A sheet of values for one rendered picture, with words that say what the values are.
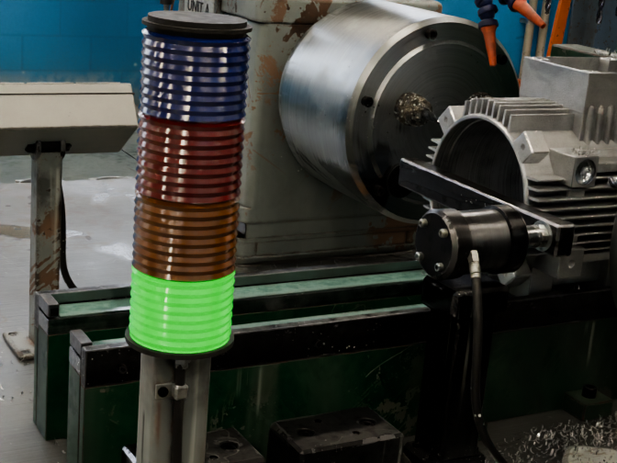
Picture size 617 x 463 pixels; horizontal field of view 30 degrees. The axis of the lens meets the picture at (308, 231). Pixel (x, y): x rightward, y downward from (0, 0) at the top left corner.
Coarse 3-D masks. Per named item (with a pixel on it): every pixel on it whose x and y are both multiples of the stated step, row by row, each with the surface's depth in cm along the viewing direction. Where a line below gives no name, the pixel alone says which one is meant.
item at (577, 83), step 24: (528, 72) 118; (552, 72) 115; (576, 72) 112; (600, 72) 123; (528, 96) 118; (552, 96) 115; (576, 96) 112; (600, 96) 112; (576, 120) 113; (600, 120) 112
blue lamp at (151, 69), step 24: (144, 48) 62; (168, 48) 60; (192, 48) 60; (216, 48) 60; (240, 48) 62; (144, 72) 62; (168, 72) 61; (192, 72) 60; (216, 72) 61; (240, 72) 62; (144, 96) 62; (168, 96) 61; (192, 96) 61; (216, 96) 61; (240, 96) 63; (192, 120) 61; (216, 120) 62
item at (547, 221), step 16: (400, 160) 121; (416, 160) 120; (400, 176) 121; (416, 176) 118; (432, 176) 116; (448, 176) 114; (416, 192) 119; (432, 192) 116; (448, 192) 114; (464, 192) 112; (480, 192) 109; (496, 192) 110; (448, 208) 114; (464, 208) 112; (480, 208) 109; (528, 208) 105; (528, 224) 103; (544, 224) 101; (560, 224) 100; (544, 240) 101; (560, 240) 100; (560, 256) 101
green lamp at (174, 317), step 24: (144, 288) 65; (168, 288) 64; (192, 288) 64; (216, 288) 65; (144, 312) 65; (168, 312) 64; (192, 312) 64; (216, 312) 65; (144, 336) 65; (168, 336) 65; (192, 336) 65; (216, 336) 66
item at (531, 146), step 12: (456, 108) 117; (444, 120) 118; (444, 132) 118; (528, 132) 107; (540, 132) 108; (516, 144) 108; (528, 144) 107; (540, 144) 107; (528, 156) 107; (540, 156) 107; (504, 276) 111; (516, 276) 110; (528, 276) 110
